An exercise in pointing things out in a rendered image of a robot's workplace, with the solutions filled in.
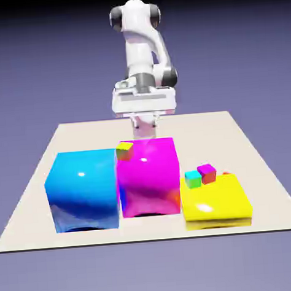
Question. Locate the small red cube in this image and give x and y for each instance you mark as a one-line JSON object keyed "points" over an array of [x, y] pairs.
{"points": [[226, 173]]}

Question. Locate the small yellow cube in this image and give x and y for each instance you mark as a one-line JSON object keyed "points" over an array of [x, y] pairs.
{"points": [[124, 150]]}

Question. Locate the small cyan cube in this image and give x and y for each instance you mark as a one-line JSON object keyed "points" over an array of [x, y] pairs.
{"points": [[193, 179]]}

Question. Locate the small purple cube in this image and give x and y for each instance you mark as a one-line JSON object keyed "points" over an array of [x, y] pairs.
{"points": [[207, 173]]}

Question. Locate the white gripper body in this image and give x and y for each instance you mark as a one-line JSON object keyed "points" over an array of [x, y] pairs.
{"points": [[144, 103]]}

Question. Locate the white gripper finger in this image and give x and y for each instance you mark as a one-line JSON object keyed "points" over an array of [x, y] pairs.
{"points": [[154, 121], [135, 122]]}

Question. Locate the large magenta box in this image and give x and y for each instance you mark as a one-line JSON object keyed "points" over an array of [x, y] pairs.
{"points": [[150, 179]]}

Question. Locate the large blue box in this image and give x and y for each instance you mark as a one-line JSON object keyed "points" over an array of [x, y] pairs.
{"points": [[82, 189]]}

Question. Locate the large yellow box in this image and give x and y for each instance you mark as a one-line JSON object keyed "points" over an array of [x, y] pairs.
{"points": [[214, 201]]}

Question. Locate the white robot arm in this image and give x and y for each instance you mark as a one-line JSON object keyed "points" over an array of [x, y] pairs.
{"points": [[138, 57]]}

